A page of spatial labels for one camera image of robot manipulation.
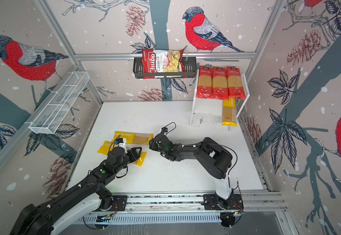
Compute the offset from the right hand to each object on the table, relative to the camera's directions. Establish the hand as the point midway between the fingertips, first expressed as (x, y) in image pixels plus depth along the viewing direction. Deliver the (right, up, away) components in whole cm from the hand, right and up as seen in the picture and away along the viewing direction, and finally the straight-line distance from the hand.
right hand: (149, 146), depth 91 cm
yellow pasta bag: (+51, +22, 0) cm, 55 cm away
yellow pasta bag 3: (-30, -2, +4) cm, 30 cm away
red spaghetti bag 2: (+42, +36, -11) cm, 56 cm away
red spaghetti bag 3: (+50, +35, -13) cm, 62 cm away
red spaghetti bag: (+33, +34, -13) cm, 49 cm away
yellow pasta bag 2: (-11, +4, +6) cm, 13 cm away
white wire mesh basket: (-47, +22, -18) cm, 54 cm away
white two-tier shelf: (+41, +25, +4) cm, 48 cm away
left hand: (-4, 0, -9) cm, 10 cm away
